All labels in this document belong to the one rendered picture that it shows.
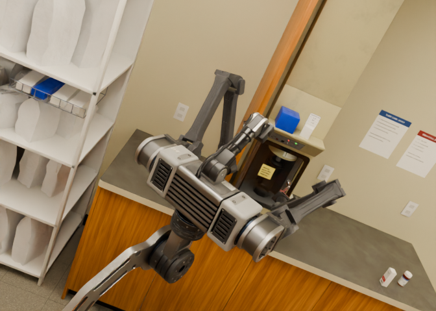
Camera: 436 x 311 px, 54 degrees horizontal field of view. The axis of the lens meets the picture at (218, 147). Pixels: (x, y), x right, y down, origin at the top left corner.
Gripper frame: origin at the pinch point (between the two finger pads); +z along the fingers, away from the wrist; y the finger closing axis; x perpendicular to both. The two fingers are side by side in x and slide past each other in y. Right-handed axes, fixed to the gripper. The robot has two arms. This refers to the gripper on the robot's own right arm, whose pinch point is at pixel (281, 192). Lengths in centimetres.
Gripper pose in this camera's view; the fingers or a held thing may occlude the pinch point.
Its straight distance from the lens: 244.2
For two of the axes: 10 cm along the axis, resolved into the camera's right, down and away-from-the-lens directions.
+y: -7.0, -6.8, -2.3
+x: -7.1, 6.0, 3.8
